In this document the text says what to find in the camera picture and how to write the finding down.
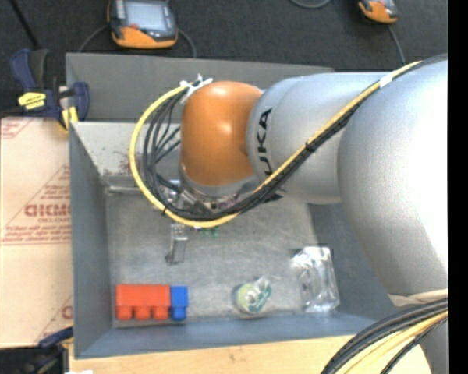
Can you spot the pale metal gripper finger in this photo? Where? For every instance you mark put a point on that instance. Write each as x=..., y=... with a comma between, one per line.
x=174, y=248
x=182, y=249

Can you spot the blue toy building block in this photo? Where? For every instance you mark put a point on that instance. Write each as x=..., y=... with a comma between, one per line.
x=179, y=298

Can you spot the red toy building block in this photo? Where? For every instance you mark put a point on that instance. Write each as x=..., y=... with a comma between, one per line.
x=142, y=296

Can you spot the clear cup with green print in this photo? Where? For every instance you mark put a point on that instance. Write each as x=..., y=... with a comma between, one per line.
x=251, y=297

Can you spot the grey metal bin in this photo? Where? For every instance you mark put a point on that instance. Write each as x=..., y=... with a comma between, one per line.
x=89, y=216

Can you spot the clear plastic packet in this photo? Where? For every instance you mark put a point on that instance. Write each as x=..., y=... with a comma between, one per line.
x=316, y=279

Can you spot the brown cardboard board red print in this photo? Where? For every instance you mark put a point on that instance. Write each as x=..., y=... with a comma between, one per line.
x=31, y=209

